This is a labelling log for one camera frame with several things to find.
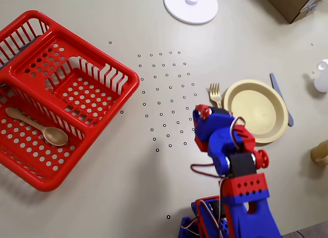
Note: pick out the brown cardboard box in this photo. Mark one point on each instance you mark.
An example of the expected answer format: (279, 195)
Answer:
(287, 2)

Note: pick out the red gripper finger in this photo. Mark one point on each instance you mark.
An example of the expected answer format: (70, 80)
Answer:
(203, 111)

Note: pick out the grey plastic knife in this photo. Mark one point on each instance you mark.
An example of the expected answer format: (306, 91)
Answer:
(276, 85)

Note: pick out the wooden spoon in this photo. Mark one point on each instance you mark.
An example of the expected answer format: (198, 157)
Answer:
(55, 137)

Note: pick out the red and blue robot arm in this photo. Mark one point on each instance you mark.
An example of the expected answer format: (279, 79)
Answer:
(256, 222)

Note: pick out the blue gripper body black motor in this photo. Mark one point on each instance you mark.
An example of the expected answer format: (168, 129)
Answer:
(199, 125)

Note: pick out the gold plastic plate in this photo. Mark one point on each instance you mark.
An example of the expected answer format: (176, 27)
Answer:
(258, 110)

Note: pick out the gold plastic fork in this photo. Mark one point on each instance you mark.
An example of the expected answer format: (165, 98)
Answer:
(215, 94)

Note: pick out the red plastic cutlery basket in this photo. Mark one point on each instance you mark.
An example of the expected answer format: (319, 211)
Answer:
(133, 80)

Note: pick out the white round disc base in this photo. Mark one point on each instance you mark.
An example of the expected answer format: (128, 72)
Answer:
(179, 10)

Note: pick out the grey plastic fork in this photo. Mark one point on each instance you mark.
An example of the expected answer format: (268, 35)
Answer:
(28, 44)

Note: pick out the gold plastic cup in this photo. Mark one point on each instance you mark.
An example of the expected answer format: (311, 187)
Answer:
(321, 152)

